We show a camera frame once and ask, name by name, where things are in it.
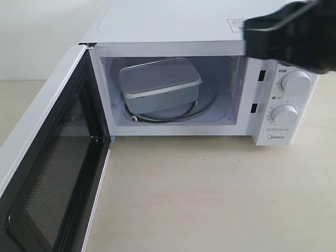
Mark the white Midea microwave oven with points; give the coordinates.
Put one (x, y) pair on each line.
(167, 68)

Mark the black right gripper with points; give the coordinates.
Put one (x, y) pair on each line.
(300, 34)

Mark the glass turntable plate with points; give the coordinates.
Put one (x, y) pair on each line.
(207, 105)

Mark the lower white timer knob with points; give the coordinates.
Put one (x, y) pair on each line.
(284, 115)

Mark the white microwave door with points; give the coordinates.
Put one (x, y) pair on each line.
(54, 160)

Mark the white lidded plastic container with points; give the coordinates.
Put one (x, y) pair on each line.
(160, 81)

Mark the grey printed label sticker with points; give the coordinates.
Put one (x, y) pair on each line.
(236, 24)

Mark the upper white control knob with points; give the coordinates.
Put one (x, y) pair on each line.
(296, 82)

